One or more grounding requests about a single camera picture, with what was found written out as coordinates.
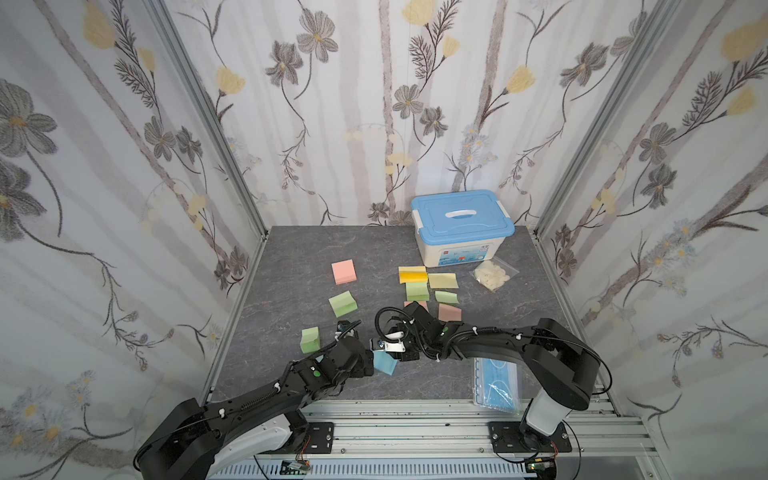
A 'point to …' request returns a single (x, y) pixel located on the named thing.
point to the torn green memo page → (447, 297)
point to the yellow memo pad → (413, 274)
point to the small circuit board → (298, 467)
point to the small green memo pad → (310, 340)
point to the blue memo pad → (384, 362)
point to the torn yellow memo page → (443, 280)
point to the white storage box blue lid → (460, 228)
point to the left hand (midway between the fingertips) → (364, 355)
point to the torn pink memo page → (449, 313)
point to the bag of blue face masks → (495, 385)
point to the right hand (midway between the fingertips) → (392, 328)
